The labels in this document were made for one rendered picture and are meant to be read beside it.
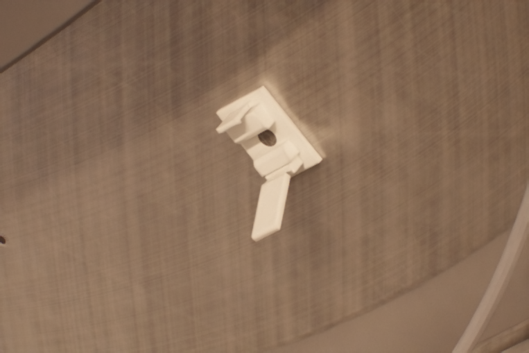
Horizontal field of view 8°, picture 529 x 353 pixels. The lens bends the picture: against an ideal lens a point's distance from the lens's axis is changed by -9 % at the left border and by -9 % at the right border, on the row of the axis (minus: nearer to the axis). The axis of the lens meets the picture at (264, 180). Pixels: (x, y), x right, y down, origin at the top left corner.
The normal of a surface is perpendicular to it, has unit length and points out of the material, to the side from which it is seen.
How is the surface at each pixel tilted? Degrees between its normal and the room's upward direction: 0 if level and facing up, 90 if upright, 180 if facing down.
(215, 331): 90
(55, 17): 90
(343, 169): 90
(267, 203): 46
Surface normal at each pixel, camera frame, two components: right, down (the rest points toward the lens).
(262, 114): 0.65, -0.35
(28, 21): -0.44, 0.54
